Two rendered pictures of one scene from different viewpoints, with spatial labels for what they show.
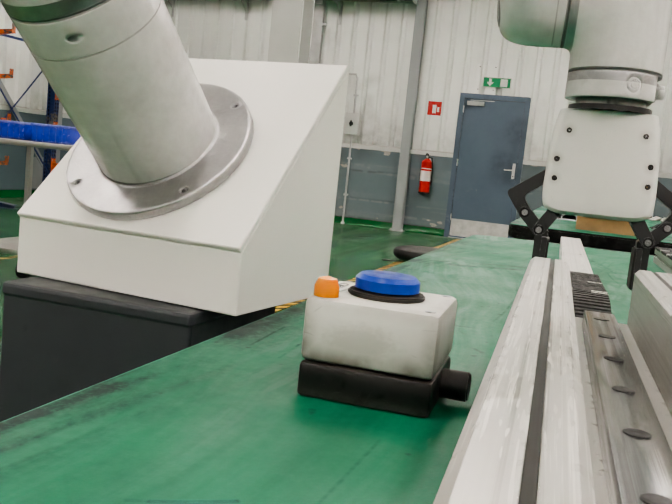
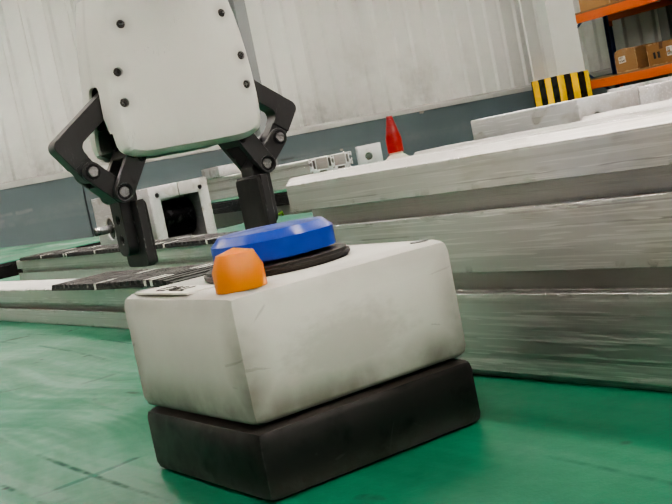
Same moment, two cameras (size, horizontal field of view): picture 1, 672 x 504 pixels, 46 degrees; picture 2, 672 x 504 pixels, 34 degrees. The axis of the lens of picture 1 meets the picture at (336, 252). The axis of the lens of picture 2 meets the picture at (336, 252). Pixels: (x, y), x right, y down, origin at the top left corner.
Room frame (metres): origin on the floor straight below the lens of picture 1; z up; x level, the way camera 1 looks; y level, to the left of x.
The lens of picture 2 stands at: (0.22, 0.22, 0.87)
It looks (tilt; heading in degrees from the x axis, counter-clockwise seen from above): 5 degrees down; 312
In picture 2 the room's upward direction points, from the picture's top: 11 degrees counter-clockwise
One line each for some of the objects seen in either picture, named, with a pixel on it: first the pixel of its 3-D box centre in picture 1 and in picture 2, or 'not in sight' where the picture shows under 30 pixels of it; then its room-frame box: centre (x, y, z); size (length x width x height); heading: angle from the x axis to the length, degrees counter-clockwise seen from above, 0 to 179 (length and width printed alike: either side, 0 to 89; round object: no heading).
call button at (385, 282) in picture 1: (386, 289); (275, 255); (0.48, -0.03, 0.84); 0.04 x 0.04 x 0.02
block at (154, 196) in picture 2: not in sight; (160, 220); (1.42, -0.76, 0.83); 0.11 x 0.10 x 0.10; 76
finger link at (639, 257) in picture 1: (650, 255); (268, 182); (0.73, -0.29, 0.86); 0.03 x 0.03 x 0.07; 75
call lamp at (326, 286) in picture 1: (327, 285); (237, 267); (0.46, 0.00, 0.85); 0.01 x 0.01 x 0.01
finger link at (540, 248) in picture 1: (531, 241); (113, 215); (0.76, -0.19, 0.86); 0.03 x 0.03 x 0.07; 75
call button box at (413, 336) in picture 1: (394, 343); (317, 346); (0.48, -0.04, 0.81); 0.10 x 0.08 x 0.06; 75
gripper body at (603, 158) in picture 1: (602, 158); (165, 61); (0.75, -0.24, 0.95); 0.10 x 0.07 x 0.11; 75
